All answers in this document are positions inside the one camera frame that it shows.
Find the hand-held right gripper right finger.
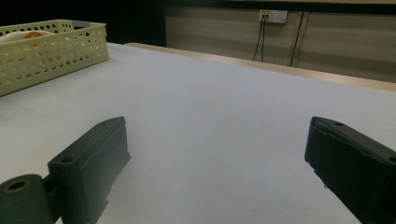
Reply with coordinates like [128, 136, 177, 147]
[304, 116, 396, 224]

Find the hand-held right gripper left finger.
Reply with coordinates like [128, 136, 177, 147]
[46, 116, 132, 224]

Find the pale green perforated plastic basket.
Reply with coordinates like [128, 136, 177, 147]
[0, 19, 110, 97]

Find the cream cloth with orange print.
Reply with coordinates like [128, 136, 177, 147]
[0, 30, 54, 45]

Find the black power cable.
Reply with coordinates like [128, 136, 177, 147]
[252, 14, 266, 62]
[261, 14, 269, 63]

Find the white wall socket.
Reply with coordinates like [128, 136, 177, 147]
[258, 8, 289, 24]

